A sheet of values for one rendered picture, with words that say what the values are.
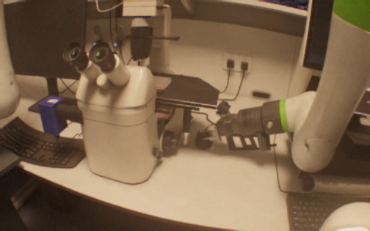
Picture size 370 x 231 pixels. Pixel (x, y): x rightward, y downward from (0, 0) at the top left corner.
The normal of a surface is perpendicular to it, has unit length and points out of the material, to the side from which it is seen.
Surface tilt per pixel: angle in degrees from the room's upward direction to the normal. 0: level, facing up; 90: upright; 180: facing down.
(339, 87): 110
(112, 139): 91
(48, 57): 86
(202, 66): 90
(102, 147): 91
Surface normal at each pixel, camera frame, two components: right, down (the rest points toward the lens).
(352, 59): -0.68, 0.60
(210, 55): -0.21, 0.42
